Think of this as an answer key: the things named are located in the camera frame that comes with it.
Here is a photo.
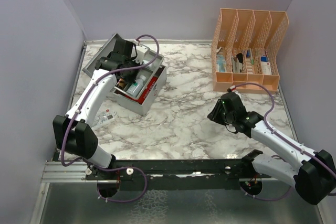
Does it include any brown bottle orange cap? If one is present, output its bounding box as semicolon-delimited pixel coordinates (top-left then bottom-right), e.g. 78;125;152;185
116;78;128;90

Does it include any grey plastic divider tray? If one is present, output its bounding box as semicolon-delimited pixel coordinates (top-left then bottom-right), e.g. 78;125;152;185
114;45;164;100

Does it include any white bottle green label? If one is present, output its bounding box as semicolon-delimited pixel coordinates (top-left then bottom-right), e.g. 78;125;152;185
127;75;146;97

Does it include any grey metal first aid case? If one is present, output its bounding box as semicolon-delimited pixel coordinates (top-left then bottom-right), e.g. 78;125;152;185
83;33;166;115

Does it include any red first aid kit pouch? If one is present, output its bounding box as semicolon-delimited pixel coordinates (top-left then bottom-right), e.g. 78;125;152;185
138;76;158;104

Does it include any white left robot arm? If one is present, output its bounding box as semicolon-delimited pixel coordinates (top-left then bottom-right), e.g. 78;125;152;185
52;38;140;179

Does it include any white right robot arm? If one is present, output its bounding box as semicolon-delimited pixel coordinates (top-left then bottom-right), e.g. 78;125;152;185
207;92;335;205

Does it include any clear printed leaflet packet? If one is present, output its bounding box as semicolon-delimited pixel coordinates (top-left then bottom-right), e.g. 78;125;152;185
92;109;116;130

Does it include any peach plastic file organizer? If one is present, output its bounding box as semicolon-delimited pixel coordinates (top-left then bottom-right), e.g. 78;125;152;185
211;8;289;94

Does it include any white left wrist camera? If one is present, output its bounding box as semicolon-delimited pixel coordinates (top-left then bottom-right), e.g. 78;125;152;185
134;45;150;63

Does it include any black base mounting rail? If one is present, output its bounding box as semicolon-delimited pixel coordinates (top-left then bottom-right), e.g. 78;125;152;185
86;155;265;191

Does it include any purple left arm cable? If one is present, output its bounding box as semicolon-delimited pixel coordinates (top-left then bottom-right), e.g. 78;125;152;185
60;34;160;167

